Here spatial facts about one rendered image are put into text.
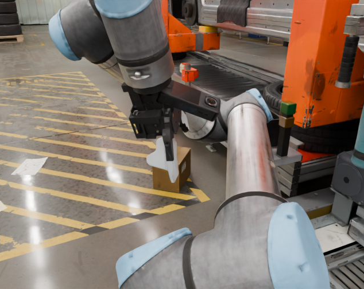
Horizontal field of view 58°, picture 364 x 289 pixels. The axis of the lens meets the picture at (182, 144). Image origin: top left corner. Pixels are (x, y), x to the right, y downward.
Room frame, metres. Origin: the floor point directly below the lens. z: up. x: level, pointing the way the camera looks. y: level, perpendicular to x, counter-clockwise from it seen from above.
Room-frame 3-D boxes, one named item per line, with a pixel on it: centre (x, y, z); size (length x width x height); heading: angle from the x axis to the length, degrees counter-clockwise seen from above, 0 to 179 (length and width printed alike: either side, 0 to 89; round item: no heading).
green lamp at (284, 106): (1.11, -0.38, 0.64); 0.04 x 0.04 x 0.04; 23
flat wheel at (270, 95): (1.81, -0.79, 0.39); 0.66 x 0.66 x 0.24
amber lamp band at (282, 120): (1.11, -0.38, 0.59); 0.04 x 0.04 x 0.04; 23
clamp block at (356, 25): (1.00, -0.52, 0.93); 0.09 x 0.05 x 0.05; 113
